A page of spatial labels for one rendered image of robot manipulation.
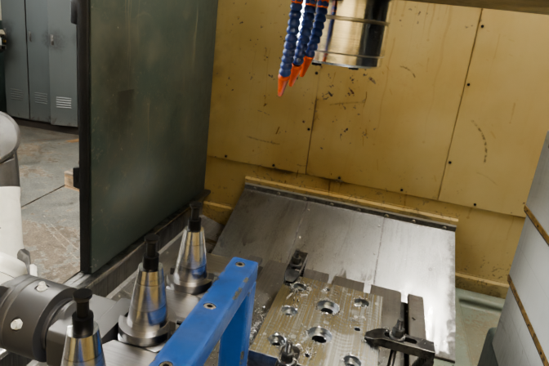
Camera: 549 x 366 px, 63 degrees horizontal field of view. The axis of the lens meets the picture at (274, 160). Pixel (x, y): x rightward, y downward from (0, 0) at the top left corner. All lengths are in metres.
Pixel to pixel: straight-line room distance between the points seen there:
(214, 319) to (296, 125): 1.40
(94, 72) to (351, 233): 1.12
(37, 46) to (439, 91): 4.98
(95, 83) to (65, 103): 4.60
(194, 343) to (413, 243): 1.43
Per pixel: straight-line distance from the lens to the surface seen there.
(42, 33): 5.99
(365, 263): 1.76
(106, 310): 0.61
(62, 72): 5.83
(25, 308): 0.61
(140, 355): 0.53
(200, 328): 0.54
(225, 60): 1.94
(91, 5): 1.25
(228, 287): 0.61
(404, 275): 1.76
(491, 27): 1.82
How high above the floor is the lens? 1.56
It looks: 17 degrees down
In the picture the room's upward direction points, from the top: 7 degrees clockwise
